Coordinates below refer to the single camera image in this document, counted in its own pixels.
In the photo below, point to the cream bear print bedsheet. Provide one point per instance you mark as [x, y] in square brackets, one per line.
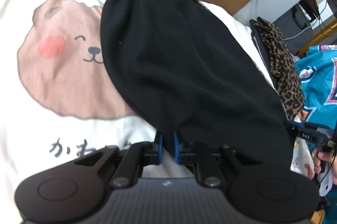
[58, 102]

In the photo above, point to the teal printed jersey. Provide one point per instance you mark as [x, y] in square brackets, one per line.
[317, 73]

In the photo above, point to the black knit garment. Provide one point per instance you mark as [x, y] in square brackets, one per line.
[179, 68]

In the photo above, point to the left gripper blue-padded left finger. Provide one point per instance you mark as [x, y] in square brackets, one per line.
[132, 161]

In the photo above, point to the leopard print fabric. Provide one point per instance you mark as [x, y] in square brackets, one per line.
[281, 66]

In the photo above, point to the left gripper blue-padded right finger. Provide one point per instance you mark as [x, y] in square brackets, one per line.
[201, 160]

